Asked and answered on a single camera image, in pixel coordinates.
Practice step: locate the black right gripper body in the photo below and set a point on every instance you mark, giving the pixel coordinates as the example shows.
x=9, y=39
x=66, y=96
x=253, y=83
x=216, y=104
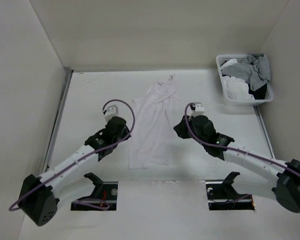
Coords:
x=190, y=125

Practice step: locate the white tank top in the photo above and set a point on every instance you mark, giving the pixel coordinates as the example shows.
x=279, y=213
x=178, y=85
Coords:
x=153, y=127

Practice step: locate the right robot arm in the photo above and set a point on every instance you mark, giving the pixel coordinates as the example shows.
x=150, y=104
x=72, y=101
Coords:
x=283, y=178

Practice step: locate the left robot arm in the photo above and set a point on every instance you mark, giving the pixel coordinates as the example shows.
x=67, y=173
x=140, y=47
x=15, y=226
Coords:
x=73, y=179

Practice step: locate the grey tank top in basket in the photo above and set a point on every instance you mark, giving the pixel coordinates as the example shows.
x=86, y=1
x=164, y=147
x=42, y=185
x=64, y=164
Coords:
x=254, y=70

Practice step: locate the white garment in basket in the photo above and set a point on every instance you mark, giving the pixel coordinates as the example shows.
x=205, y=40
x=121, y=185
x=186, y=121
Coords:
x=236, y=77

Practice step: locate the black garment in basket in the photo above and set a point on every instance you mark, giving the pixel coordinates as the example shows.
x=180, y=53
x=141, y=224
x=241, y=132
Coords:
x=259, y=94

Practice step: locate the white plastic laundry basket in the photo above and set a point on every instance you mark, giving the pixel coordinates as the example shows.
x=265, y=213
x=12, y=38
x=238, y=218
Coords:
x=220, y=60

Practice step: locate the white front cover board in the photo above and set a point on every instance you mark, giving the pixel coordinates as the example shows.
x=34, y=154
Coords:
x=168, y=210

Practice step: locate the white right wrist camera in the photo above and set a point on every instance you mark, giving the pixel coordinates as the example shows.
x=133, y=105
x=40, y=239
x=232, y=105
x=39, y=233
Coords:
x=197, y=109

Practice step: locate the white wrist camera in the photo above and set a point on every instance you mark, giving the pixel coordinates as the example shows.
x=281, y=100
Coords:
x=197, y=109
x=110, y=112

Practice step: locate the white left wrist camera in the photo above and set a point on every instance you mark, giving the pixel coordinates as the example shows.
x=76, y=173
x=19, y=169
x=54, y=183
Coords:
x=110, y=112

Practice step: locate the metal left table rail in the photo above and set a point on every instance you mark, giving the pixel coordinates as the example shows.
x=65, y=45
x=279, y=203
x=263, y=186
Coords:
x=58, y=116

